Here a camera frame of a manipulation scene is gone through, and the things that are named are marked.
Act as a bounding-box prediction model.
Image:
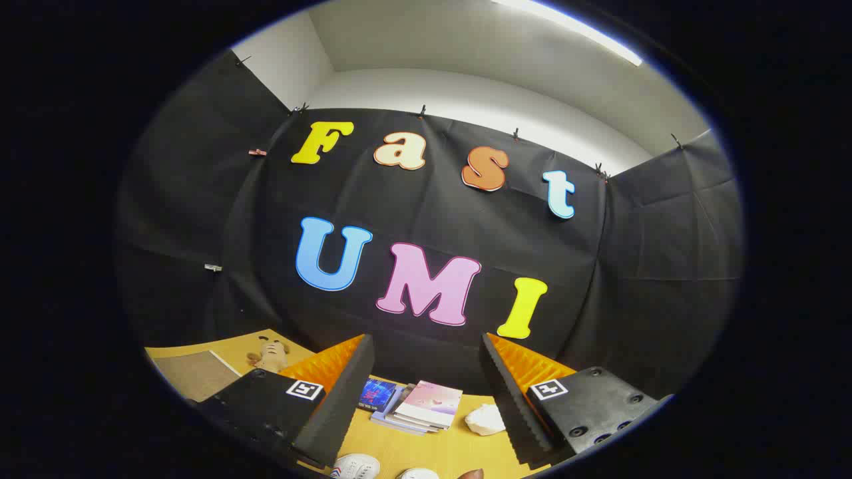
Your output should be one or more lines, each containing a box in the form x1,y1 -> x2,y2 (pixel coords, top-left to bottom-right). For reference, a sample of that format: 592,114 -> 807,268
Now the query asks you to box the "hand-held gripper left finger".
196,334 -> 375,470

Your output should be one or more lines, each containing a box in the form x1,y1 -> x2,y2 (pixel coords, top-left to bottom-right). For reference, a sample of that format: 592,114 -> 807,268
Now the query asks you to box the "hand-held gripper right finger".
480,332 -> 674,467

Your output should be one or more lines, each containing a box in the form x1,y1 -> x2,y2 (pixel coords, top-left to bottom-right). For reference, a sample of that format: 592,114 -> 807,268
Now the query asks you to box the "cream fabric storage box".
152,351 -> 242,403

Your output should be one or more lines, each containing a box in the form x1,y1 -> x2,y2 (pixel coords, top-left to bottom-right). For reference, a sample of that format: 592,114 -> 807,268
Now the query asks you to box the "white plush toy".
465,403 -> 507,437

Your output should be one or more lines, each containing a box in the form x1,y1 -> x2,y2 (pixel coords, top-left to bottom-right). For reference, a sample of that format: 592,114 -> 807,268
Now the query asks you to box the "dark blue book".
358,379 -> 399,413

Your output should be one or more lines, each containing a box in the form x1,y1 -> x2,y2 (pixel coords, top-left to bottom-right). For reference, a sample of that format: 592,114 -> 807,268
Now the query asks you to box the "pale blue book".
369,398 -> 430,436

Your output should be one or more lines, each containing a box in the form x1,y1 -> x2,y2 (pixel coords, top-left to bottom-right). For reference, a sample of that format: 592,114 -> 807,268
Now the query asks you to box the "grey book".
385,384 -> 440,432

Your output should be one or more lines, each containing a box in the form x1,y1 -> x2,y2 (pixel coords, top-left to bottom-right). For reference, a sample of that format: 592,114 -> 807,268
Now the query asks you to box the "pink cover book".
394,381 -> 463,428

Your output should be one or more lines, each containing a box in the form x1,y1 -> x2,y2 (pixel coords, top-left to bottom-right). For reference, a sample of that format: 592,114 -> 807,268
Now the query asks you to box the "beige plush reindeer toy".
246,336 -> 291,373

